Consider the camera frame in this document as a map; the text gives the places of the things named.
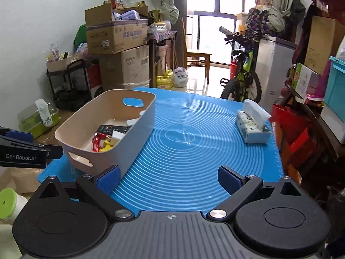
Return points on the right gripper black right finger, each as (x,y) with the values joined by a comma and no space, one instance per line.
(277,218)

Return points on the large wrapped cardboard box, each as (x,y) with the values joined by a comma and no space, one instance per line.
(110,85)

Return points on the red white appliance box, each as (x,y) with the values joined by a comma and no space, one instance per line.
(94,80)

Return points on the black metal shelf rack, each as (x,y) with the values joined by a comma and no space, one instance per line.
(70,98)

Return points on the beige plastic storage basket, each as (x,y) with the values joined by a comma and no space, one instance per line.
(113,107)

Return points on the green lid white jar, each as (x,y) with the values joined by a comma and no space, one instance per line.
(11,205)

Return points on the white square charger plug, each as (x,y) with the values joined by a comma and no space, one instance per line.
(116,137)

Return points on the white plastic bag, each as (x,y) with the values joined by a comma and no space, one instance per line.
(180,77)

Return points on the black tv remote control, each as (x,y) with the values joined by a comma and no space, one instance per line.
(109,129)

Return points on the yellow detergent jug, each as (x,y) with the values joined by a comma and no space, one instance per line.
(165,82)

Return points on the top open cardboard box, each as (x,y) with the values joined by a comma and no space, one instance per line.
(107,35)

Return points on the tissue box with pattern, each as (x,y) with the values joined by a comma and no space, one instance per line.
(251,121)

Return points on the bag of grain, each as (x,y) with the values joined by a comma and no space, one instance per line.
(22,180)

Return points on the open cardboard box on shelf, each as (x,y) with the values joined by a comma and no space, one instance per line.
(61,65)

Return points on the blue silicone table mat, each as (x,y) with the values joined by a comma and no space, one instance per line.
(177,168)

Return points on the green black bicycle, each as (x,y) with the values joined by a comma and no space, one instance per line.
(245,83)

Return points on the wooden chair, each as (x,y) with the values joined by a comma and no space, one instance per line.
(194,58)

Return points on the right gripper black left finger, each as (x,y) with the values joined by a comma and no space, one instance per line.
(66,219)

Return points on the green plastic container clear lid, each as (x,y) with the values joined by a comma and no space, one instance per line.
(30,121)

